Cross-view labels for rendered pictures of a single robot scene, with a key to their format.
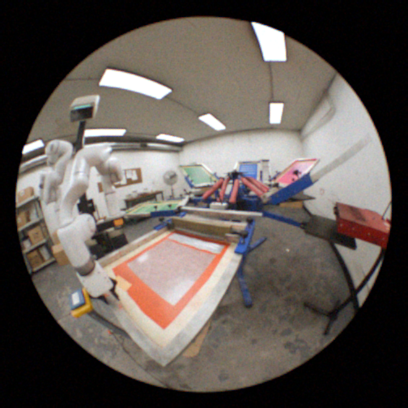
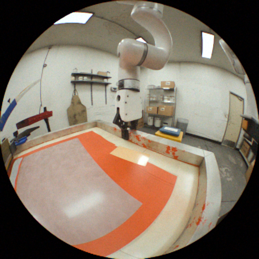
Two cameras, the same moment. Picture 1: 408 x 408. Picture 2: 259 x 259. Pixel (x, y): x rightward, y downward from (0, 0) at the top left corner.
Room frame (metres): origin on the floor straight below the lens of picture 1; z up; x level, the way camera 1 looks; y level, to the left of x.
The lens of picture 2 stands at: (0.38, 0.40, 1.09)
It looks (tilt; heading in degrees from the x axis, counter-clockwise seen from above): 20 degrees down; 189
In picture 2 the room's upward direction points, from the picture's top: straight up
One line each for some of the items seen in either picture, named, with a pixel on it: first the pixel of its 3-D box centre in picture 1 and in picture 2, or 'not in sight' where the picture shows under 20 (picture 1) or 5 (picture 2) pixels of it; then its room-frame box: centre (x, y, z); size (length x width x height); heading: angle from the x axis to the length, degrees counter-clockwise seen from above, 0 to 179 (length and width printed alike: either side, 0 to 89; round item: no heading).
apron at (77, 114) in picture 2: not in sight; (76, 107); (-1.07, -1.21, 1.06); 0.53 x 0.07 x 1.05; 148
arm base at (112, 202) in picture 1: (112, 204); not in sight; (0.62, 0.64, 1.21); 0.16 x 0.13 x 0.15; 46
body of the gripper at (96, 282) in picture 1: (93, 278); (128, 103); (0.11, 0.35, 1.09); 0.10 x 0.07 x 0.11; 148
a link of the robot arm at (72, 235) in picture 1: (79, 236); (130, 63); (0.15, 0.36, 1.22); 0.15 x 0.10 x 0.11; 30
